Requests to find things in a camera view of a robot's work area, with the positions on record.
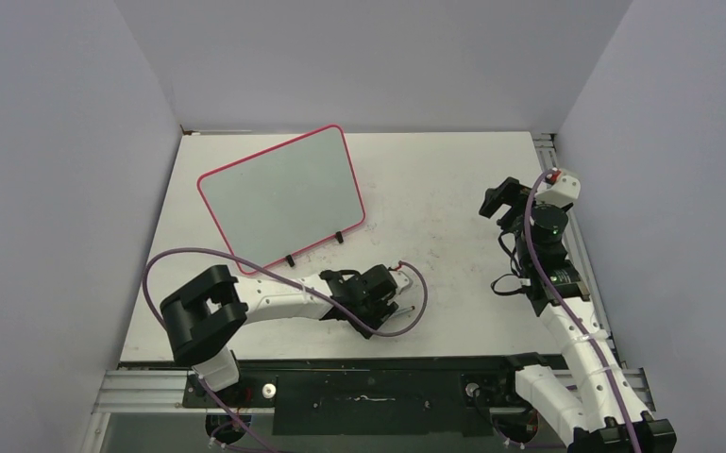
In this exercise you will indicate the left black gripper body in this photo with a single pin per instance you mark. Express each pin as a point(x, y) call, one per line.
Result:
point(357, 323)

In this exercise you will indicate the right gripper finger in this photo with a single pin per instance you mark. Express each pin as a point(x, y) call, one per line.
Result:
point(494, 199)
point(511, 188)

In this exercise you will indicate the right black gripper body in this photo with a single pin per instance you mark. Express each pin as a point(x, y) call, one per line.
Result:
point(514, 222)

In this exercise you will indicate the pink framed whiteboard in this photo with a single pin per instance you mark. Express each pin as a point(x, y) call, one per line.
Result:
point(284, 200)

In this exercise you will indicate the white whiteboard marker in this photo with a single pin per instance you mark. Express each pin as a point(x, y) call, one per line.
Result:
point(403, 310)

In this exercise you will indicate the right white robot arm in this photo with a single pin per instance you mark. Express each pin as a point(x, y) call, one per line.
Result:
point(600, 411)

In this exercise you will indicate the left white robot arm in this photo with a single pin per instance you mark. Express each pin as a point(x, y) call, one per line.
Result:
point(203, 315)

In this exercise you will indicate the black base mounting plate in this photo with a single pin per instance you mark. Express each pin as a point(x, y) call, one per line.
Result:
point(382, 396)

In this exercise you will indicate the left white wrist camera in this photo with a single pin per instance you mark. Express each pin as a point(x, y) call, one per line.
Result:
point(403, 281)

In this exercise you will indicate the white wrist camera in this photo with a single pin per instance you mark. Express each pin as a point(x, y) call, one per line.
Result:
point(403, 281)
point(562, 189)

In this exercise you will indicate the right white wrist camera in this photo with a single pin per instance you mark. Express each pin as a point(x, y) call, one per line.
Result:
point(562, 189)

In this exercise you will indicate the right aluminium rail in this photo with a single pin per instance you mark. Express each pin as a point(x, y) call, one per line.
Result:
point(546, 152)

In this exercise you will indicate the aluminium rail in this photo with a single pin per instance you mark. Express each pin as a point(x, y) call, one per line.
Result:
point(546, 152)
point(162, 392)

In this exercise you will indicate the front aluminium rail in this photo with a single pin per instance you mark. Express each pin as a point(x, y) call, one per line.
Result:
point(162, 392)

